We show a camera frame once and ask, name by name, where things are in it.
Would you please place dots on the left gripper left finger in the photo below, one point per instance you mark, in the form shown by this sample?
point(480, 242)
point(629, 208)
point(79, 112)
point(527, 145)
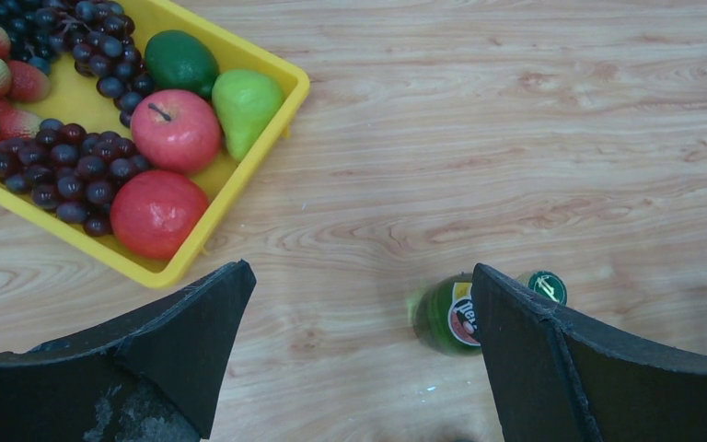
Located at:
point(152, 374)

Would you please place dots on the red apple middle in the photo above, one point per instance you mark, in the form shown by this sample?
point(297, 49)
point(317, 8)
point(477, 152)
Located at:
point(176, 130)

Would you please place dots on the red apple front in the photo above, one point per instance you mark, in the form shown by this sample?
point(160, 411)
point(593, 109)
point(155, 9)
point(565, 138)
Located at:
point(154, 212)

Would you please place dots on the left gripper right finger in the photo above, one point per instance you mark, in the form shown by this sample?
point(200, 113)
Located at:
point(559, 375)

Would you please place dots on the green pear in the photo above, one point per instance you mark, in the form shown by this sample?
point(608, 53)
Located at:
point(245, 102)

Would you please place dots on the green glass Perrier bottle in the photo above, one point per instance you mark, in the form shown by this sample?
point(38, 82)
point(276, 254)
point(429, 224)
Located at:
point(444, 318)

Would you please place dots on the yellow plastic fruit tray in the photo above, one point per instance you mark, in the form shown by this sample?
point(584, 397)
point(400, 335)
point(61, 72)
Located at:
point(223, 181)

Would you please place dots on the dark purple grape bunch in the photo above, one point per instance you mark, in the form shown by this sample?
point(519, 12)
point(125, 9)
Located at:
point(65, 169)

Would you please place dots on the red apple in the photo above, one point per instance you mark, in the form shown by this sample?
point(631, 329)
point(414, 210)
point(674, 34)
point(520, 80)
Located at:
point(176, 130)
point(154, 212)

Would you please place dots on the green lime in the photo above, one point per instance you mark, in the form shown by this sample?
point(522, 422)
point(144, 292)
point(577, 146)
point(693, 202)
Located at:
point(177, 60)

